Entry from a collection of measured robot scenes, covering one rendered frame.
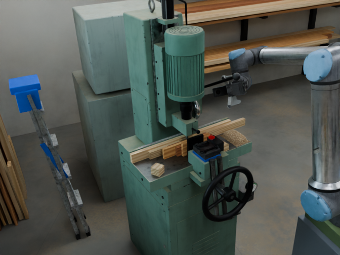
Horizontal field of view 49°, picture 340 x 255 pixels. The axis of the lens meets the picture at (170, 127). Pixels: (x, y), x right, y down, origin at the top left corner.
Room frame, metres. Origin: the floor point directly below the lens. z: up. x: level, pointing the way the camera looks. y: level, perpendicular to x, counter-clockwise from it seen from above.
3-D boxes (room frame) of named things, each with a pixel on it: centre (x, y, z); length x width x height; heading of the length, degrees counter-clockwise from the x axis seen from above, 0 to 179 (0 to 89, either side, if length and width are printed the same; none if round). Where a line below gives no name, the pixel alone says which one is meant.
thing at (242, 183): (1.62, -0.38, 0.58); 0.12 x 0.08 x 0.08; 30
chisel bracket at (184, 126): (1.63, -0.08, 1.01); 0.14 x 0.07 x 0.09; 30
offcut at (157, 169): (1.39, 0.07, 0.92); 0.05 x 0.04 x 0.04; 56
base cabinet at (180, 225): (1.72, -0.02, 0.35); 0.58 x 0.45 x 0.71; 30
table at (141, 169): (1.52, -0.13, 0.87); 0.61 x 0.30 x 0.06; 120
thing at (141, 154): (1.63, -0.07, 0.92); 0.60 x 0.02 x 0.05; 120
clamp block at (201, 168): (1.44, -0.17, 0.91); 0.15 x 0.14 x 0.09; 120
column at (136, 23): (1.87, 0.06, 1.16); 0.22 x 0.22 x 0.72; 30
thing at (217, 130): (1.65, -0.15, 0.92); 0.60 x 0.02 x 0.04; 120
